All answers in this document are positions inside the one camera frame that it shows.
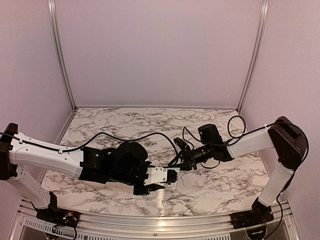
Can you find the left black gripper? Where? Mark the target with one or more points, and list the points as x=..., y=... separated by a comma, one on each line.
x=152, y=187

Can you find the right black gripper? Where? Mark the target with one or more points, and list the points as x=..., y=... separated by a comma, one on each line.
x=188, y=159

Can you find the white remote control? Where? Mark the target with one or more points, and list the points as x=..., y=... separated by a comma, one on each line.
x=170, y=184

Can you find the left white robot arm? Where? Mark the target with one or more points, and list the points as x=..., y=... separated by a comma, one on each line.
x=18, y=150

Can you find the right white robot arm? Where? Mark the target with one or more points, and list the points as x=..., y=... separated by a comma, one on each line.
x=289, y=141

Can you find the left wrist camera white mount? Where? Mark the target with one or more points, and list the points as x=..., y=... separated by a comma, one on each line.
x=159, y=175

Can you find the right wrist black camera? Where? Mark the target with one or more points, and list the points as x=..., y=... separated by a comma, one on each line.
x=183, y=144

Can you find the front aluminium rail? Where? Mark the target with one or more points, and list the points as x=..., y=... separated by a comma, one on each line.
x=100, y=226

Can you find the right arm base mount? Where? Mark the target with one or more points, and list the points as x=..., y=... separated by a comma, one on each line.
x=259, y=214

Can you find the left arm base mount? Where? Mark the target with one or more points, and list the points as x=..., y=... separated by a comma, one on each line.
x=57, y=215

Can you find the right aluminium frame post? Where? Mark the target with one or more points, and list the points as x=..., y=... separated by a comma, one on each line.
x=255, y=54

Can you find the aluminium frame post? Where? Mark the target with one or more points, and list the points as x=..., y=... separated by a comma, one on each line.
x=255, y=54
x=59, y=53

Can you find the left aluminium frame post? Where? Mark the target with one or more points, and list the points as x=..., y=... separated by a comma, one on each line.
x=59, y=53

